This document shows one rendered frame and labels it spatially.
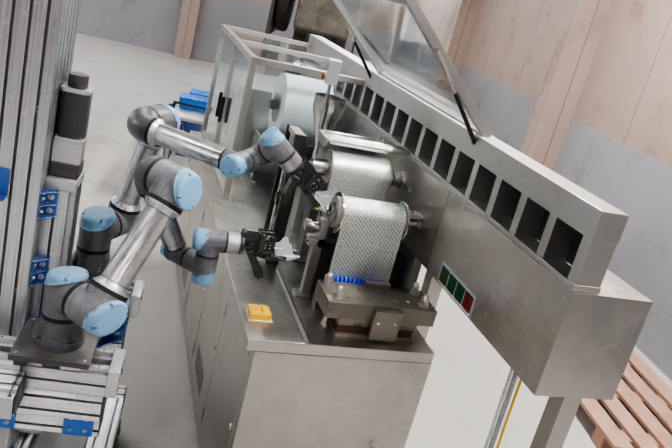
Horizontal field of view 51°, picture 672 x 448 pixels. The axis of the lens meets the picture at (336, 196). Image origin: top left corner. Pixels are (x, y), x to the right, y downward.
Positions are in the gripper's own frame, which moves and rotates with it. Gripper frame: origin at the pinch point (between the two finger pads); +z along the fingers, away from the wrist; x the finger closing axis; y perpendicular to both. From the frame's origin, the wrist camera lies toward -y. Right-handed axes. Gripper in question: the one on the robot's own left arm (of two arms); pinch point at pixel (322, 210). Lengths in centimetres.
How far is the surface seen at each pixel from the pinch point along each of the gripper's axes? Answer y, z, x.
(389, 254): 9.2, 26.4, -8.2
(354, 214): 8.2, 5.0, -7.8
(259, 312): -36.8, 5.6, -20.2
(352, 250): -0.2, 15.6, -8.2
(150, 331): -119, 52, 120
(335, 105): 30, -5, 63
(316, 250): -10.7, 11.0, -0.2
